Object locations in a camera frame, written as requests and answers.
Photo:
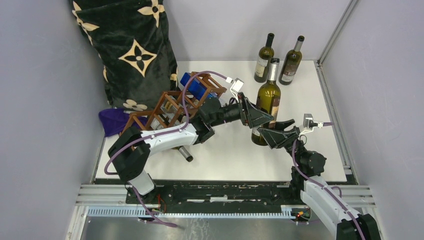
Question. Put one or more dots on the brown wooden wine rack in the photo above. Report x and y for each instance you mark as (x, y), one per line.
(190, 105)

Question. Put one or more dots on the grey slotted cable duct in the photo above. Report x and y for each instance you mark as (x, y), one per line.
(139, 212)

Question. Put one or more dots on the black floral plush blanket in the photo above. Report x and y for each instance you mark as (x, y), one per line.
(131, 37)

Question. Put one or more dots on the purple cloth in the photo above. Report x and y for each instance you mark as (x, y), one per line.
(113, 120)

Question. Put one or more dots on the green wine bottle black cap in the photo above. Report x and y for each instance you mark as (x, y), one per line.
(264, 55)

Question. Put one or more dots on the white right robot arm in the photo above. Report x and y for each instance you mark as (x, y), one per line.
(307, 183)

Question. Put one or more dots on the green wine bottle grey cap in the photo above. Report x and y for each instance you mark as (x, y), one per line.
(291, 63)

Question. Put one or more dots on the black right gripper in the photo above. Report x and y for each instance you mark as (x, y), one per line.
(275, 138)

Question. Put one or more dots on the blue square vodka bottle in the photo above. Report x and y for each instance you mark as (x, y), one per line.
(196, 88)

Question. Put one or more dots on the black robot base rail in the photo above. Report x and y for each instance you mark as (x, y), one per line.
(257, 194)

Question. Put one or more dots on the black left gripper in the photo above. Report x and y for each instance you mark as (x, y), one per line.
(253, 116)

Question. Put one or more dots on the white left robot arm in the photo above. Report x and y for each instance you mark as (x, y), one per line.
(129, 154)

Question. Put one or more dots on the grey aluminium wall rail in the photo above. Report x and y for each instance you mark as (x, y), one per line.
(352, 5)

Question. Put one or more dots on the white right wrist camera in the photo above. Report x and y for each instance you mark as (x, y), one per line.
(308, 124)

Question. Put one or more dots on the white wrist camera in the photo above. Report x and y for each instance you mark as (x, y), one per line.
(236, 85)
(308, 124)

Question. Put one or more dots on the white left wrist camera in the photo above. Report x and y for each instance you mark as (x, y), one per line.
(236, 85)

